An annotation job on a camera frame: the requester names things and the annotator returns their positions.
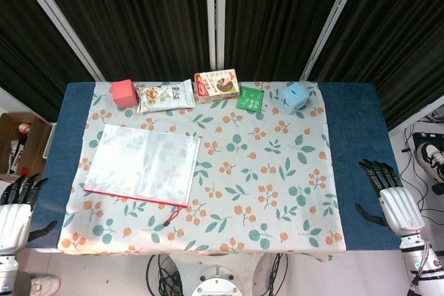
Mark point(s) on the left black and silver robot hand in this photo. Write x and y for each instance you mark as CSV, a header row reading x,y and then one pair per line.
x,y
14,223

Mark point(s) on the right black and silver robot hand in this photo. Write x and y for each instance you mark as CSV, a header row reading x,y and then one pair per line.
x,y
399,209

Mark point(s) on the clear zipper pouch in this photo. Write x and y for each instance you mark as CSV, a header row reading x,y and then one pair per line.
x,y
142,164

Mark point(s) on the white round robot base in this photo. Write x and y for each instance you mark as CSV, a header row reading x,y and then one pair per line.
x,y
216,282

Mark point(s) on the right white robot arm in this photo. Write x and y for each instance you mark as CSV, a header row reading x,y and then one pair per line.
x,y
421,261

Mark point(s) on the silver snack packet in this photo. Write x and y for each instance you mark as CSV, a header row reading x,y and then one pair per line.
x,y
166,96

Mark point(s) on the black and white sneaker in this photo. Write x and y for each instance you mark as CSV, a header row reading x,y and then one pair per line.
x,y
431,161

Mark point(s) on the brown cardboard box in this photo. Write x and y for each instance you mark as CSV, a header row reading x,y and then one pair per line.
x,y
31,143

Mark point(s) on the blue felt table cover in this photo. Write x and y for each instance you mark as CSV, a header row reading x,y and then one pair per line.
x,y
357,129

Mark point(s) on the floral leaf and berry tablecloth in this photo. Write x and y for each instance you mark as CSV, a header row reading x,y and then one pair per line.
x,y
249,185

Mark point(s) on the light blue numbered cube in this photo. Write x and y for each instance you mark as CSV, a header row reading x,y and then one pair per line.
x,y
294,99

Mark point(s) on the red foam cube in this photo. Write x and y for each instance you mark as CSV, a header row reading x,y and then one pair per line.
x,y
124,93

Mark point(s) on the green sachet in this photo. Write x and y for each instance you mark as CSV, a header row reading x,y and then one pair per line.
x,y
250,99

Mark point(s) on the cardboard snack box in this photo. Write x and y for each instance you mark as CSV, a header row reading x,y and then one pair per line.
x,y
216,84

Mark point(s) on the black curtain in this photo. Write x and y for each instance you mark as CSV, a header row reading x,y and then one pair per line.
x,y
145,15

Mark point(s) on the white metal frame post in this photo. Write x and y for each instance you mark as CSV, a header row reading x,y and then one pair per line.
x,y
59,22
214,15
333,22

